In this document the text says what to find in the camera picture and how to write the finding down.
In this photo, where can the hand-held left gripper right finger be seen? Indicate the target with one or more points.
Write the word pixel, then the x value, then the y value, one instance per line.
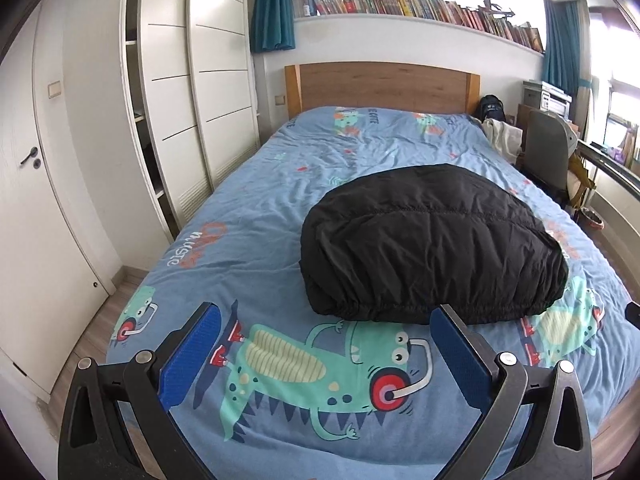
pixel 460 355

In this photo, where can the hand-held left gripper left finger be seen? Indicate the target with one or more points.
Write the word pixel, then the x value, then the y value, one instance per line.
pixel 192 355

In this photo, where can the black puffer jacket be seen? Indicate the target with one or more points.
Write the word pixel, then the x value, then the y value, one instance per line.
pixel 425 240

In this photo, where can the blue printed bed cover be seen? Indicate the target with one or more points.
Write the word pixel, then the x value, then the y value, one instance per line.
pixel 300 200

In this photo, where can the plant pot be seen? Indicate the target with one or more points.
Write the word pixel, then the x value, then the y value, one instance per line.
pixel 594 219

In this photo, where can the white door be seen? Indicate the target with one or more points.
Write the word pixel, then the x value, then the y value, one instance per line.
pixel 55 210

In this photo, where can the white cloth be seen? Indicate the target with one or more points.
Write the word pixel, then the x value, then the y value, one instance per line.
pixel 502 140

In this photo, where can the grey chair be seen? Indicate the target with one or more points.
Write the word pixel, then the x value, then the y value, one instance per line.
pixel 547 150

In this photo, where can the black backpack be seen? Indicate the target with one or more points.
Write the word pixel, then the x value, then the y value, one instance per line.
pixel 490 107

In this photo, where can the white sliding wardrobe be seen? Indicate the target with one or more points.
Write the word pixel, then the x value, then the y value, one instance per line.
pixel 220 85

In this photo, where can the white printer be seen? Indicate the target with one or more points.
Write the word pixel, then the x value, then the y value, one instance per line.
pixel 550 97

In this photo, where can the wooden headboard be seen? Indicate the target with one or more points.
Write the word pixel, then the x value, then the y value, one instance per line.
pixel 380 85

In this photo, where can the teal curtain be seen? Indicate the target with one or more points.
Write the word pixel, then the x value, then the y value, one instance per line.
pixel 272 5
pixel 562 60

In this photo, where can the model airplane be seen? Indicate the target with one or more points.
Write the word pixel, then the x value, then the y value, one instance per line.
pixel 496 11

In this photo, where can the row of books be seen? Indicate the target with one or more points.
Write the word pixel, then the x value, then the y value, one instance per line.
pixel 400 6

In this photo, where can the metal rail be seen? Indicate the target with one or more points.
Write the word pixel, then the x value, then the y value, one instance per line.
pixel 610 160

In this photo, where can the wall light switch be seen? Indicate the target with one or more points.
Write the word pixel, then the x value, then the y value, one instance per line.
pixel 55 90

